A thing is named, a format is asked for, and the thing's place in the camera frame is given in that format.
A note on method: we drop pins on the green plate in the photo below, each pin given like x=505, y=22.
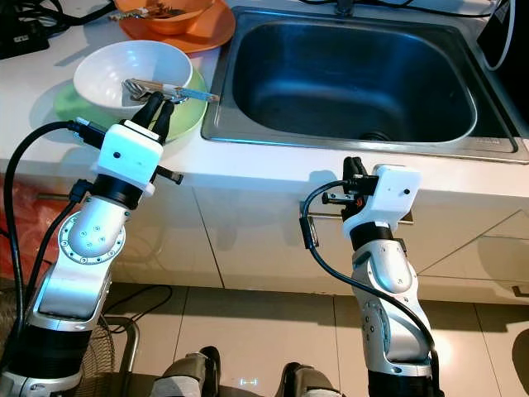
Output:
x=70, y=103

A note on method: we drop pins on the grey black robot right leg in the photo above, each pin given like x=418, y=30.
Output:
x=306, y=385

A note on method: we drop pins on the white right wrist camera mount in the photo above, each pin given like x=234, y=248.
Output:
x=397, y=190

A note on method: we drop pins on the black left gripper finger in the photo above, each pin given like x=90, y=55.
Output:
x=150, y=112
x=167, y=120

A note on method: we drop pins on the stainless steel sink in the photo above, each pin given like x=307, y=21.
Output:
x=339, y=74

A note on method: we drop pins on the brown food scraps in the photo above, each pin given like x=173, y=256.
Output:
x=157, y=11

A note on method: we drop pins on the white bowl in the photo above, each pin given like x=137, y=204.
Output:
x=107, y=66

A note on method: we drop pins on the red plastic bag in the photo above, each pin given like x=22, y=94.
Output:
x=33, y=231

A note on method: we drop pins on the black power strip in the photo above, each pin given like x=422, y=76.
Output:
x=21, y=37

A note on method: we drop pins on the orange plate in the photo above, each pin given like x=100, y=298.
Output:
x=219, y=33

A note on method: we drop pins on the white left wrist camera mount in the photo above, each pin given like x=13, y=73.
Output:
x=131, y=157

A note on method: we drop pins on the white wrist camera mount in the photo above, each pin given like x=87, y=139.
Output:
x=397, y=190
x=131, y=157

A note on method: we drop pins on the white kitchen base cabinet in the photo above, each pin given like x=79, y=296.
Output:
x=256, y=240

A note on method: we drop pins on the metal fork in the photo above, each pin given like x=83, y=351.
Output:
x=142, y=93

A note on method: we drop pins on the dark faucet base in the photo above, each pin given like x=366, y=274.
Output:
x=345, y=7

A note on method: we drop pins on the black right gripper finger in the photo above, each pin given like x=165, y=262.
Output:
x=350, y=168
x=362, y=169

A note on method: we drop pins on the orange bowl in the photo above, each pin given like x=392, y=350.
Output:
x=169, y=27

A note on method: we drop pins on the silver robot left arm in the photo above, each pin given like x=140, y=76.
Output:
x=87, y=240

